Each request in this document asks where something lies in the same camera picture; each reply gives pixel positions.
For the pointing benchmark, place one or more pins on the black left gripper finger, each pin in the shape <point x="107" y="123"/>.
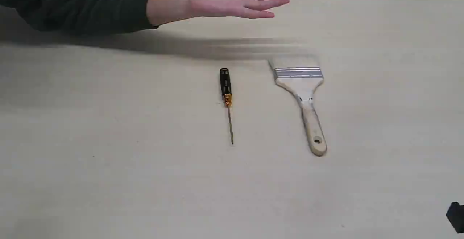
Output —
<point x="455" y="215"/>

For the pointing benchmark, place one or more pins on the wide wooden paint brush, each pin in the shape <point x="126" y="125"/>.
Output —
<point x="301" y="76"/>

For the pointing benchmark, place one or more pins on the black and gold screwdriver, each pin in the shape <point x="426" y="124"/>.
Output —
<point x="226" y="92"/>

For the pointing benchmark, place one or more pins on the forearm in dark green sleeve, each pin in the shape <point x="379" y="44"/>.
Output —
<point x="90" y="17"/>

